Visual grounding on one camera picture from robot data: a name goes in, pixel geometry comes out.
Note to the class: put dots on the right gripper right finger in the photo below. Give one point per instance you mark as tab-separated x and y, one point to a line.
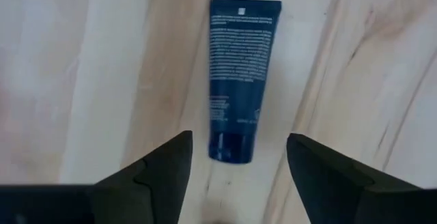
341	196

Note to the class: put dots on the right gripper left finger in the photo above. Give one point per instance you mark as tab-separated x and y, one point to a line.
136	200

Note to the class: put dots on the navy blue toiletry tube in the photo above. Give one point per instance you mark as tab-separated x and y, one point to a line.
239	80

